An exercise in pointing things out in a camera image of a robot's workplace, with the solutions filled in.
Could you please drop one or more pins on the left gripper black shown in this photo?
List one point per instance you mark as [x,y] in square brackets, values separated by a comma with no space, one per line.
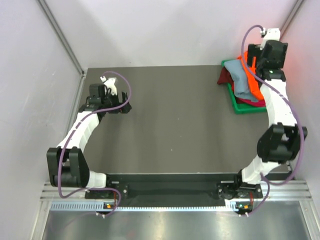
[108,94]

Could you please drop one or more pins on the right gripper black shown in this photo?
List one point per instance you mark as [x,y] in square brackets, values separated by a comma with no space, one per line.
[253,51]

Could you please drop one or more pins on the orange t shirt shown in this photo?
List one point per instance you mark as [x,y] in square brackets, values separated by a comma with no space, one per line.
[251,81]

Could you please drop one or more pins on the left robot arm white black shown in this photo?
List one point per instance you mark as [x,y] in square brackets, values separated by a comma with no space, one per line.
[66,161]

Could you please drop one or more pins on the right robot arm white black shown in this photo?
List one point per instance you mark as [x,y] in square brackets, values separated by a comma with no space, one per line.
[284,139]

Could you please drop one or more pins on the grey blue t shirt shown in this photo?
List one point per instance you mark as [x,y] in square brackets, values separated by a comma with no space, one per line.
[240,80]

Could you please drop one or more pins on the magenta t shirt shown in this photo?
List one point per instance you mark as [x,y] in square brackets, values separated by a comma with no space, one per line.
[250,102]

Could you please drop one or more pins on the dark red t shirt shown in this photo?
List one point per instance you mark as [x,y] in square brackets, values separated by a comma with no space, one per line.
[225,77]

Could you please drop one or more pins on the green plastic bin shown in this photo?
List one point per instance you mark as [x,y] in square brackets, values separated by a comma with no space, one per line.
[241,108]

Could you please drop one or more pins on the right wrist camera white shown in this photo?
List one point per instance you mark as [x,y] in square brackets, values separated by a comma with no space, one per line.
[269,34]

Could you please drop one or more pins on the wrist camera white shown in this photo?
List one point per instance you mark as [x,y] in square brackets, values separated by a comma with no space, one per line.
[110,85]
[269,34]

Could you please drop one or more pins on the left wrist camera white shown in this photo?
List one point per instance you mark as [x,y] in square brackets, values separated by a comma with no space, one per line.
[110,85]

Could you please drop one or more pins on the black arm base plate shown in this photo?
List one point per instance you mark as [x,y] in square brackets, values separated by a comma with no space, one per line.
[232,188]

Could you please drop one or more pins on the grey slotted cable duct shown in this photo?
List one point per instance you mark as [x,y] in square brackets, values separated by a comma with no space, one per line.
[102,207]

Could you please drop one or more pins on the aluminium frame rail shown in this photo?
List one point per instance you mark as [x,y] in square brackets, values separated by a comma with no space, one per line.
[296,190]

